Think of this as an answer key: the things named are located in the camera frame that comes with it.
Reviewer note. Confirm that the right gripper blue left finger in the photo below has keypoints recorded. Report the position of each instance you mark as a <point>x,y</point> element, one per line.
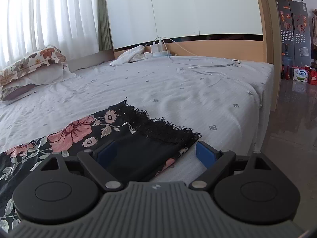
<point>95,163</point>

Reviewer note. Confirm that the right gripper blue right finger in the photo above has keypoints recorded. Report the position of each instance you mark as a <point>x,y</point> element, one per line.
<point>217,164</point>

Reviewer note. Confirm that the black floral pants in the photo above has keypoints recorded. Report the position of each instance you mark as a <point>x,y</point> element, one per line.
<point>61,177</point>

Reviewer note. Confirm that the grey patterned bed sheet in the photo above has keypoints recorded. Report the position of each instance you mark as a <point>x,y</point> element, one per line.
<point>226,101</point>

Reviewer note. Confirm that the white purple pillow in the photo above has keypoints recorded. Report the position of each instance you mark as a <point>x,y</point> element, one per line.
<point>44,75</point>

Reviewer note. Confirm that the white cloth by headboard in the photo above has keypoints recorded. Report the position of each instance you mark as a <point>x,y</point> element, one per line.
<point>132,55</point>

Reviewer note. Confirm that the floral pillow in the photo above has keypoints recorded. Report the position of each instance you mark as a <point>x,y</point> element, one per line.
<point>46,57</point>

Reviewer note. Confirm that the white green carton box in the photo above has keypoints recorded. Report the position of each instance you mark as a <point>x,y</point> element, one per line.
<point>300,74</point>

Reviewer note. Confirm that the blue water bottle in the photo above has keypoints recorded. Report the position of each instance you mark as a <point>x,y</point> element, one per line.
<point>286,58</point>

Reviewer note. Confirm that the wooden bed headboard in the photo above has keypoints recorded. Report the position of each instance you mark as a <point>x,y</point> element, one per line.
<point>268,50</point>

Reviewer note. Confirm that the white charger power strip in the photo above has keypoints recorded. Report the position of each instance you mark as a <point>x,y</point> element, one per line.
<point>158,50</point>

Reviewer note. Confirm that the green drape curtain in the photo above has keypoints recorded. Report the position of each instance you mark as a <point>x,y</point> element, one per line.
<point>104,34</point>

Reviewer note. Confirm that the white wardrobe panel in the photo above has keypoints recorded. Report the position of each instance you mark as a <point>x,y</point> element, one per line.
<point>137,21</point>

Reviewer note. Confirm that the white sheer curtain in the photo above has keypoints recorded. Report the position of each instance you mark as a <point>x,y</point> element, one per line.
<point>28,26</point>

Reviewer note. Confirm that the grey patterned cabinet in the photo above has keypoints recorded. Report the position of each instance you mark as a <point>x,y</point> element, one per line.
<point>295,32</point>

